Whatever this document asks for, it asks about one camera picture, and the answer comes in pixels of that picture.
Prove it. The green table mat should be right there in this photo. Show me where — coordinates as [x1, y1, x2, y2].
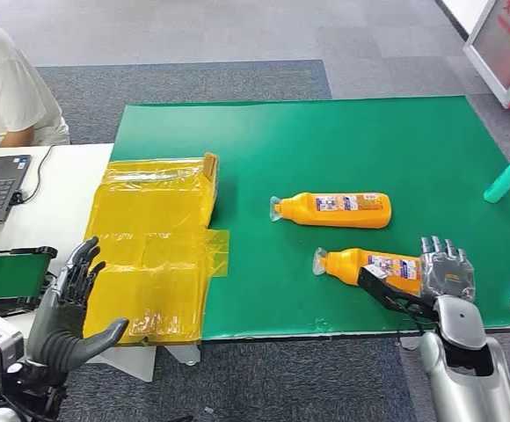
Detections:
[110, 96, 510, 342]

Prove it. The yellow plastic wrapped box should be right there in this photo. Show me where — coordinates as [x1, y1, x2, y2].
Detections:
[82, 152, 230, 346]

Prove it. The person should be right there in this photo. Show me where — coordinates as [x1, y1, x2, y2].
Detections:
[0, 11, 71, 149]

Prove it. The white table foot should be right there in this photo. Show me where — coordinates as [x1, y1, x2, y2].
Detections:
[165, 345, 202, 367]

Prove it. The orange detergent bottle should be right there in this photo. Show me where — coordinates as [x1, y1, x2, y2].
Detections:
[312, 246, 423, 295]
[269, 192, 392, 230]

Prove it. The red and white sign cabinet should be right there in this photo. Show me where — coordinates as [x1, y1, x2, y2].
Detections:
[463, 0, 510, 110]

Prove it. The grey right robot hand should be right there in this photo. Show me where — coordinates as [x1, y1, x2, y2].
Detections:
[419, 236, 477, 307]

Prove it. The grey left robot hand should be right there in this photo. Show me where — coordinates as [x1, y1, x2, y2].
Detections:
[26, 236, 129, 374]

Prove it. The teal plastic bottle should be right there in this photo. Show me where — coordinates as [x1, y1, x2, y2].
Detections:
[483, 146, 510, 204]

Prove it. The small green belt conveyor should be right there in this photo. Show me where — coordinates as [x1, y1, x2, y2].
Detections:
[0, 245, 58, 318]

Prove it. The black laptop cable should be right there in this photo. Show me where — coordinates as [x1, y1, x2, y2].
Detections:
[11, 144, 56, 206]

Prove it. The white table base plate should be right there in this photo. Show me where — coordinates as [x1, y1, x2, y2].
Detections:
[86, 343, 157, 384]

